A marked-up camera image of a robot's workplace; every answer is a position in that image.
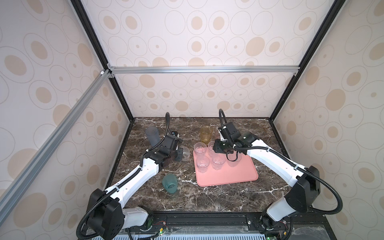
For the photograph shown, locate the clear faceted short tumbler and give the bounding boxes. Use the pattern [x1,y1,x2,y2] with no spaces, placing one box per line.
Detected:
[226,151,242,168]

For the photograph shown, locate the blue translucent tall cup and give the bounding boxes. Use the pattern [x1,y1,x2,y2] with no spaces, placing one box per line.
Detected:
[145,126,161,147]

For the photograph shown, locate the clear large wide glass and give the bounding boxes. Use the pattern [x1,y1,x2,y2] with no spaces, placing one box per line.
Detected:
[212,154,226,171]

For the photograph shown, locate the yellow translucent tall glass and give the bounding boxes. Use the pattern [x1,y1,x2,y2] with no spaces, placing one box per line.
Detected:
[200,127,213,145]

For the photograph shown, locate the pink plastic tray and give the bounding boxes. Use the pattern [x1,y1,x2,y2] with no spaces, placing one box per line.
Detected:
[193,152,259,187]

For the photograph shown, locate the clear wide faceted tumbler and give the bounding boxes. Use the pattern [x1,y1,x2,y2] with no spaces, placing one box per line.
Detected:
[196,156,210,173]

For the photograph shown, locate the clear small round glass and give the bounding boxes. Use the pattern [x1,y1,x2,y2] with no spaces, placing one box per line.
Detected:
[182,146,191,162]

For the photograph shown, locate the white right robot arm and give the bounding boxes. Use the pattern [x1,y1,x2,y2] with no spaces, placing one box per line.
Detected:
[213,122,320,223]

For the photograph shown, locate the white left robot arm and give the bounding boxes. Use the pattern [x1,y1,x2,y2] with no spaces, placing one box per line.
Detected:
[76,132,183,240]

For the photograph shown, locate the pink translucent tumbler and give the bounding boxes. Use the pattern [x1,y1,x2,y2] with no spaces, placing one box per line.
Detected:
[214,129,221,140]

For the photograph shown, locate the green translucent cup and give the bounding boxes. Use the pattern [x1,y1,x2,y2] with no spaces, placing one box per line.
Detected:
[162,174,178,194]

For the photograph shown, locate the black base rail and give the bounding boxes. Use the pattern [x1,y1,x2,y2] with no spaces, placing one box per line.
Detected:
[127,211,336,240]

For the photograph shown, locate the aluminium frame rail back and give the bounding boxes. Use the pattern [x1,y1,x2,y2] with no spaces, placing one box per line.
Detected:
[110,65,300,75]

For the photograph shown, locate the aluminium frame rail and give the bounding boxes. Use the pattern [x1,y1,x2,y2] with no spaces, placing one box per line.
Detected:
[110,65,300,75]
[1,69,112,225]

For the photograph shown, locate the black corrugated right cable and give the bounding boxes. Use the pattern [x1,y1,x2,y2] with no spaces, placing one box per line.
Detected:
[218,108,343,216]

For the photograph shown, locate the black corrugated cable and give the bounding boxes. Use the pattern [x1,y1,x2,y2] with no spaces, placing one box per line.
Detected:
[75,112,171,240]
[218,108,343,216]

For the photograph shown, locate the black corrugated left cable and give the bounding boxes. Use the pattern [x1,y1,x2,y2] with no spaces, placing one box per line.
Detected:
[75,112,171,240]

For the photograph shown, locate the aluminium frame rail left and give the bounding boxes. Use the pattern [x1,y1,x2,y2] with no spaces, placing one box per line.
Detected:
[1,69,112,225]

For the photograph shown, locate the black left corner post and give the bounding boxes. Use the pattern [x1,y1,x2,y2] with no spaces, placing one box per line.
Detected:
[70,0,135,122]

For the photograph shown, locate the black corner frame post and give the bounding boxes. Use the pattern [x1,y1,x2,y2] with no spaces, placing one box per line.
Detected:
[269,0,347,123]

